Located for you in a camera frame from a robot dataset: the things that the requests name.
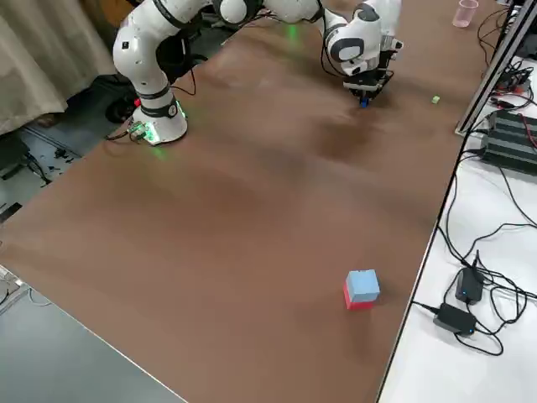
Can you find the black power adapter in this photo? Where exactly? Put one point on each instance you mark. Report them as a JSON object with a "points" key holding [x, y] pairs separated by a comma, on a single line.
{"points": [[455, 321], [467, 285]]}

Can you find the beige curtain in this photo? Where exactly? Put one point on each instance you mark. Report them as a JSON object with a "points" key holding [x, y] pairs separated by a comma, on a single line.
{"points": [[42, 63]]}

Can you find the small blue magnetic cube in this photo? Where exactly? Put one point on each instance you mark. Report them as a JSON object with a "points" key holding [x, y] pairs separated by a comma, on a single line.
{"points": [[364, 102]]}

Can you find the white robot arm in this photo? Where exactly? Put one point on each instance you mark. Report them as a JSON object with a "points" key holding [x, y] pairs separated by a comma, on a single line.
{"points": [[142, 63]]}

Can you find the black finned power supply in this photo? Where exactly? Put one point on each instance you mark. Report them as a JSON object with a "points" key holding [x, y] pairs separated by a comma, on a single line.
{"points": [[512, 140]]}

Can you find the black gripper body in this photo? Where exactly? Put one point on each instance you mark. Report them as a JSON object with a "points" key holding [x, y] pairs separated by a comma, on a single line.
{"points": [[367, 84]]}

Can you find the large light blue cube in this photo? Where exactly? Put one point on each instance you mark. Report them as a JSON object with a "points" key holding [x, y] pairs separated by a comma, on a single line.
{"points": [[363, 285]]}

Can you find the aluminium frame post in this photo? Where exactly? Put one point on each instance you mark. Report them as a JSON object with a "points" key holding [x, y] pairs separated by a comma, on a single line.
{"points": [[488, 69]]}

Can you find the large red cube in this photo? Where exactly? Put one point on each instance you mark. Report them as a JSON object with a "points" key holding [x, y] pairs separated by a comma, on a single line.
{"points": [[356, 305]]}

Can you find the pink plastic cup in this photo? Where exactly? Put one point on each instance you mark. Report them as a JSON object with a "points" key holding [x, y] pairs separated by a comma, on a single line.
{"points": [[465, 17]]}

